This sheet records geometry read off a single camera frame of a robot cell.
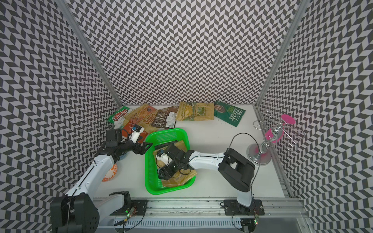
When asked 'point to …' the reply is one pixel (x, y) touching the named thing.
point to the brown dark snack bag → (165, 118)
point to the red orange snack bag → (127, 127)
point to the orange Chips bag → (144, 115)
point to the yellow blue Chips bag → (183, 175)
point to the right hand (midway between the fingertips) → (164, 175)
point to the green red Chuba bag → (117, 118)
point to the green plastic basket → (153, 184)
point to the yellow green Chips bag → (187, 111)
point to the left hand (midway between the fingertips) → (145, 141)
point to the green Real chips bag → (228, 113)
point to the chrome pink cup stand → (276, 133)
